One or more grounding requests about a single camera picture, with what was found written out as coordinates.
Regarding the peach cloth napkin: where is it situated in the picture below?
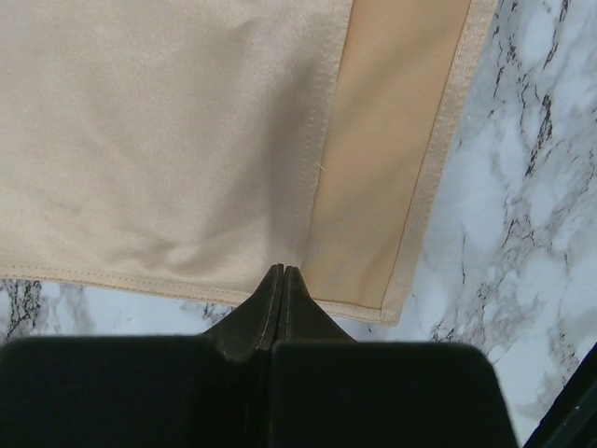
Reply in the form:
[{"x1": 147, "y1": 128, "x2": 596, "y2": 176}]
[{"x1": 1, "y1": 1, "x2": 495, "y2": 325}]

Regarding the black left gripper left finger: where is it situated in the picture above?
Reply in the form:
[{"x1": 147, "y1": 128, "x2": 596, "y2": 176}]
[{"x1": 202, "y1": 264, "x2": 285, "y2": 359}]

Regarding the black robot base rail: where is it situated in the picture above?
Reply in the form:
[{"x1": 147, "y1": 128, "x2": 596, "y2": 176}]
[{"x1": 523, "y1": 345, "x2": 597, "y2": 448}]

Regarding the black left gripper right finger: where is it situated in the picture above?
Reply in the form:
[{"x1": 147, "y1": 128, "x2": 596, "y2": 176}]
[{"x1": 277, "y1": 266, "x2": 355, "y2": 343}]

